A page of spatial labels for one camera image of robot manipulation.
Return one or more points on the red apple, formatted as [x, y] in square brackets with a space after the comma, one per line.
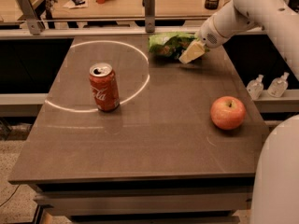
[227, 112]

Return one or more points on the metal rail post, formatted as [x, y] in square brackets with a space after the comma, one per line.
[34, 24]
[149, 6]

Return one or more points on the metal rail post middle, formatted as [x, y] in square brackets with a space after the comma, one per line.
[149, 6]

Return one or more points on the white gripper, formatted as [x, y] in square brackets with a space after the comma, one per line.
[207, 35]

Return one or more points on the clear sanitizer bottle left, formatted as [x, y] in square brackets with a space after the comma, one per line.
[255, 87]

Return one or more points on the clear sanitizer bottle right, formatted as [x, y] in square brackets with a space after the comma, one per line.
[278, 86]

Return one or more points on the green rice chip bag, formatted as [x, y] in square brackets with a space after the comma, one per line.
[170, 44]

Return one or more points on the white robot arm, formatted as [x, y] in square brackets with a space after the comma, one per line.
[275, 198]

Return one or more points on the black mesh cup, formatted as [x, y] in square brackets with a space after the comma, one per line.
[211, 4]

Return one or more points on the metal rail post left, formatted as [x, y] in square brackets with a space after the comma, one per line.
[34, 24]

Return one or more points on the red cola can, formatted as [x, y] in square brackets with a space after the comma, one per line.
[104, 87]

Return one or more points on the clear sanitizer bottle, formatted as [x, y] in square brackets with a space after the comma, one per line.
[255, 87]
[278, 86]

